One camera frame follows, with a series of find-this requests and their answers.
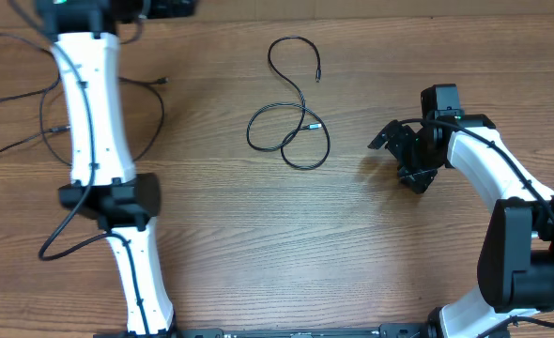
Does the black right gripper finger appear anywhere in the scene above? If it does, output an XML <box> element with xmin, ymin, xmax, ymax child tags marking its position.
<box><xmin>367</xmin><ymin>120</ymin><xmax>402</xmax><ymax>149</ymax></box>
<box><xmin>397</xmin><ymin>167</ymin><xmax>438</xmax><ymax>194</ymax></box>

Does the black USB-A cable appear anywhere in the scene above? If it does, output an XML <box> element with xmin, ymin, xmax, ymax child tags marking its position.
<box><xmin>0</xmin><ymin>32</ymin><xmax>170</xmax><ymax>168</ymax></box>

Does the black USB-C cable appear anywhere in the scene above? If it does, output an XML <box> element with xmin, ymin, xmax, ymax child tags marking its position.
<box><xmin>245</xmin><ymin>35</ymin><xmax>331</xmax><ymax>171</ymax></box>

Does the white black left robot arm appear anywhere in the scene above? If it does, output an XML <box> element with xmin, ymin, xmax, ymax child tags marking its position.
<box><xmin>35</xmin><ymin>0</ymin><xmax>178</xmax><ymax>337</ymax></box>

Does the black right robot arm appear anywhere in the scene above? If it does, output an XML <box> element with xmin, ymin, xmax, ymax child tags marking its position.
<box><xmin>369</xmin><ymin>115</ymin><xmax>554</xmax><ymax>337</ymax></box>

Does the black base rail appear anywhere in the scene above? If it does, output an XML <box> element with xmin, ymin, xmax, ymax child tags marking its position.
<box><xmin>93</xmin><ymin>321</ymin><xmax>447</xmax><ymax>338</ymax></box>

